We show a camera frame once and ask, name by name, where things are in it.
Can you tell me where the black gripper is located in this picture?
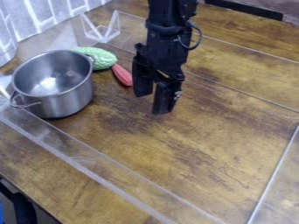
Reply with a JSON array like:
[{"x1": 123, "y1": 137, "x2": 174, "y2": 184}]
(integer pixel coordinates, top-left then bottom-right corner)
[{"x1": 133, "y1": 0, "x2": 200, "y2": 115}]

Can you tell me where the clear acrylic stand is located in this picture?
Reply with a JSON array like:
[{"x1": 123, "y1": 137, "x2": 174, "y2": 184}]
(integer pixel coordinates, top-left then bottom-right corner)
[{"x1": 81, "y1": 10, "x2": 121, "y2": 43}]

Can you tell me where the stainless steel pot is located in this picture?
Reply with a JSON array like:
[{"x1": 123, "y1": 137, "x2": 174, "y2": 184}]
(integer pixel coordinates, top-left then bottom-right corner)
[{"x1": 10, "y1": 50, "x2": 97, "y2": 118}]

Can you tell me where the black bar at table edge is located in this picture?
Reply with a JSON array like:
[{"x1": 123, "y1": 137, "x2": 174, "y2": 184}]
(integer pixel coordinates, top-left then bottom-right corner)
[{"x1": 205, "y1": 0, "x2": 285, "y2": 21}]

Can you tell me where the white sheer curtain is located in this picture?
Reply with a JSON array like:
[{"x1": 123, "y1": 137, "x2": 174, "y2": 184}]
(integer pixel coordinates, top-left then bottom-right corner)
[{"x1": 0, "y1": 0, "x2": 113, "y2": 67}]

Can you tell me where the black table leg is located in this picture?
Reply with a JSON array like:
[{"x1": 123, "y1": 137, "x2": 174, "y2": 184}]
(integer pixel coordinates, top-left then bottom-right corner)
[{"x1": 0, "y1": 182, "x2": 38, "y2": 224}]

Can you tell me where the black cable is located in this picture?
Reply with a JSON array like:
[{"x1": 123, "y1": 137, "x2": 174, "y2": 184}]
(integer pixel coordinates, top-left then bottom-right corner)
[{"x1": 178, "y1": 18, "x2": 204, "y2": 51}]

